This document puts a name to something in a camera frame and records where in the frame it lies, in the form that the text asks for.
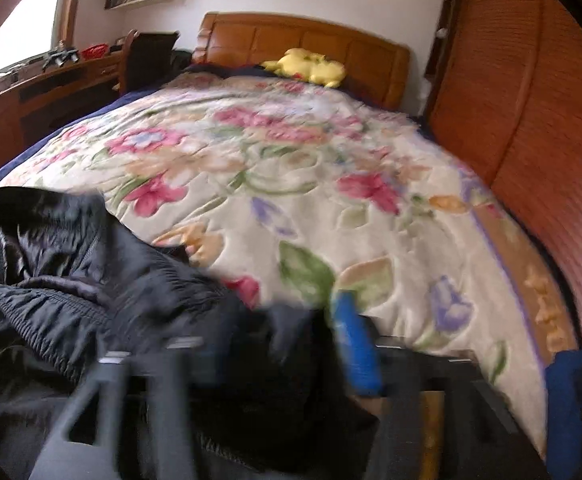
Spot red basket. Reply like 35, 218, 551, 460
80, 44, 110, 61

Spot wooden desk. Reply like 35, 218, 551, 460
0, 53, 120, 168

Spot black jacket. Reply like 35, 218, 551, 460
0, 186, 378, 479

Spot yellow plush toy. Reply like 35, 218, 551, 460
260, 48, 346, 88

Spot floral bed blanket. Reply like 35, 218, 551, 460
0, 73, 576, 450

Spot blue garment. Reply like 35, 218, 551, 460
546, 350, 582, 479

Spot window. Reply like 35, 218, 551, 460
0, 0, 59, 70

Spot black binoculars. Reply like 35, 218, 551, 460
41, 48, 79, 72

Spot wooden wardrobe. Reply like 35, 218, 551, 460
428, 0, 582, 326

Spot wooden headboard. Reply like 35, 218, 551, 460
191, 11, 412, 111

